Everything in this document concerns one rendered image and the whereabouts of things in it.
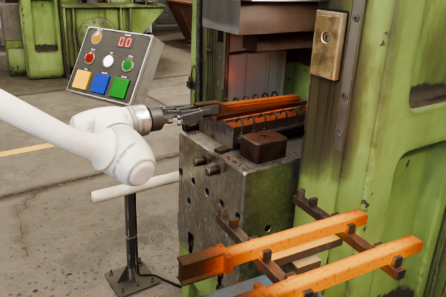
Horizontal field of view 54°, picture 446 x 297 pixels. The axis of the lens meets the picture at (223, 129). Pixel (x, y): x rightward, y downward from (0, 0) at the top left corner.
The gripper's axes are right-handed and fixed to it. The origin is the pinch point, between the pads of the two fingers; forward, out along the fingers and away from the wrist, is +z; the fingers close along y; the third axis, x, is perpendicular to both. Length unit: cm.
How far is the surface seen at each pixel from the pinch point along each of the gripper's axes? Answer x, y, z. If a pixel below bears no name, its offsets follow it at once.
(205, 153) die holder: -14.1, 1.6, -1.3
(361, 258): -7, 69, -10
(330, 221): -7, 57, -6
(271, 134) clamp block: -5.8, 15.5, 13.2
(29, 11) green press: -19, -478, 47
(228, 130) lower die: -6.4, 5.2, 4.8
